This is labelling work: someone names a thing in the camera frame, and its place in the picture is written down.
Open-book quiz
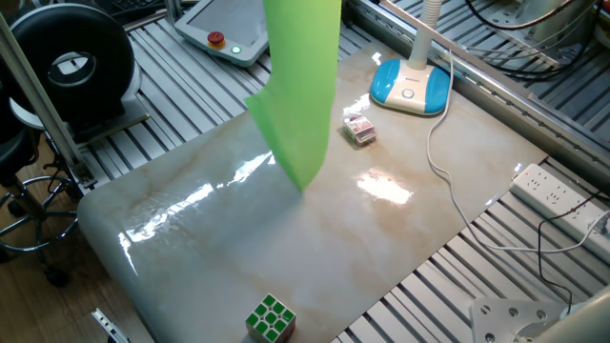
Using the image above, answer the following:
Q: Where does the marble pattern board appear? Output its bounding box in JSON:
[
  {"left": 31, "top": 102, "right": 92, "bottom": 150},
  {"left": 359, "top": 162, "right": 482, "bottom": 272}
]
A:
[{"left": 76, "top": 40, "right": 549, "bottom": 343}]

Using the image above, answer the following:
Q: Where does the Rubik's cube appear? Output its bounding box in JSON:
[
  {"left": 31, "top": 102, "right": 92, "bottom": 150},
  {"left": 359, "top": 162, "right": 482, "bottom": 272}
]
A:
[{"left": 244, "top": 293, "right": 297, "bottom": 343}]

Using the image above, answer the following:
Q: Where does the grey teach pendant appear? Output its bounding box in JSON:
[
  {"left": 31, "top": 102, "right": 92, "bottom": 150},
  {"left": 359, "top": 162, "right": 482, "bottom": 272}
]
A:
[{"left": 173, "top": 0, "right": 271, "bottom": 68}]

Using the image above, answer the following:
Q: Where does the black keyboard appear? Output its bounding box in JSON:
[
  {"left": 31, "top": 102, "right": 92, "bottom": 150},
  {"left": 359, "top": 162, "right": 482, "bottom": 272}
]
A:
[{"left": 112, "top": 0, "right": 163, "bottom": 13}]

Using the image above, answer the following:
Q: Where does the aluminium bar with bracket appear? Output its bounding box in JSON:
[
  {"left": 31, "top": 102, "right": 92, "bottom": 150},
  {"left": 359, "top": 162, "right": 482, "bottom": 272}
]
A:
[{"left": 91, "top": 307, "right": 132, "bottom": 343}]

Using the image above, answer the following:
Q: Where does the white lamp cable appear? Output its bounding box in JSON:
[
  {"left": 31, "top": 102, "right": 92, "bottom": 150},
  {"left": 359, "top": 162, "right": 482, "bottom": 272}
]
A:
[{"left": 425, "top": 50, "right": 610, "bottom": 253}]

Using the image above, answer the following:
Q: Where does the aluminium profile post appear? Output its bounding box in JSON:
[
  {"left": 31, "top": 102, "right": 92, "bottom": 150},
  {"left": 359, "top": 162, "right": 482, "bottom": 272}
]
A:
[{"left": 0, "top": 11, "right": 99, "bottom": 190}]

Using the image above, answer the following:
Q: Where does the thin black cable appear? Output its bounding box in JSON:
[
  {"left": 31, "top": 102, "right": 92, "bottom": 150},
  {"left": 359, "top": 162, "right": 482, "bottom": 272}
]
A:
[{"left": 537, "top": 190, "right": 604, "bottom": 315}]

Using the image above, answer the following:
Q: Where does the black ring-shaped device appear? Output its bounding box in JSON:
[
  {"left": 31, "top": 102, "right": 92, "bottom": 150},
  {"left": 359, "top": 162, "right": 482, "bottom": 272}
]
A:
[{"left": 9, "top": 3, "right": 152, "bottom": 144}]

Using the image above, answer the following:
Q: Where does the blue and white desk lamp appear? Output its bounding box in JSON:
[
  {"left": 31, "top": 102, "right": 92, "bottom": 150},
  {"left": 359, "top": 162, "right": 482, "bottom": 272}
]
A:
[{"left": 369, "top": 0, "right": 452, "bottom": 117}]

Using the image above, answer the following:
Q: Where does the white power strip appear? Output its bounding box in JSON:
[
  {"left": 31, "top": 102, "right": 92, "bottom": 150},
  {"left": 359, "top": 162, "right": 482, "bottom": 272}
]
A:
[{"left": 508, "top": 163, "right": 610, "bottom": 266}]

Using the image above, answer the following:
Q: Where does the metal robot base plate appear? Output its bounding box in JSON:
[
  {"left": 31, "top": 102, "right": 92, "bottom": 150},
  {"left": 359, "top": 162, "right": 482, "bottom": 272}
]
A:
[{"left": 469, "top": 297, "right": 573, "bottom": 343}]

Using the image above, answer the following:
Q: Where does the black swivel stool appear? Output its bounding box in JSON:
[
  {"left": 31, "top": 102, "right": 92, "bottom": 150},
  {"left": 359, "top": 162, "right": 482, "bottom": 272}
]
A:
[{"left": 0, "top": 90, "right": 82, "bottom": 290}]

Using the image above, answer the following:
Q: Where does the green flag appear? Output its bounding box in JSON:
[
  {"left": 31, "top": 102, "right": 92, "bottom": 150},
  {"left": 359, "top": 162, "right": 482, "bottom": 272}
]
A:
[{"left": 244, "top": 0, "right": 343, "bottom": 192}]

